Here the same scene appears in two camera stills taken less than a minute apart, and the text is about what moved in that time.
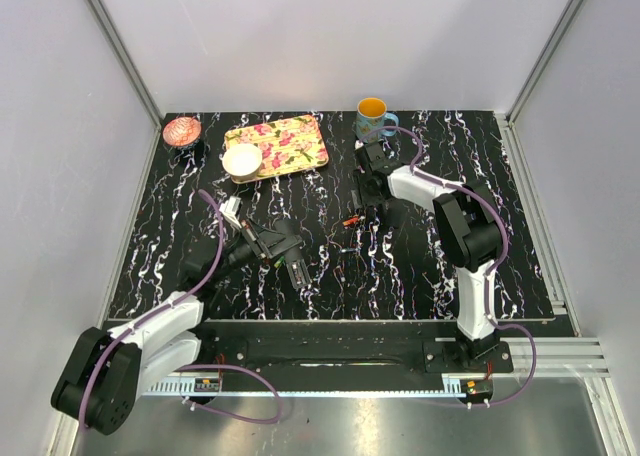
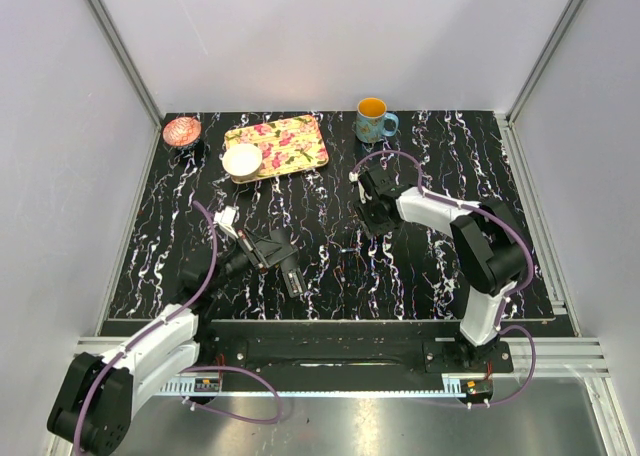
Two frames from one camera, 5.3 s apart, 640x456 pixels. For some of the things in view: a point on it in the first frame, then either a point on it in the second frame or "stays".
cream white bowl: [241, 161] stays
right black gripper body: [367, 195] to [371, 218]
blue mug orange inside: [371, 116] stays
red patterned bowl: [181, 131] stays
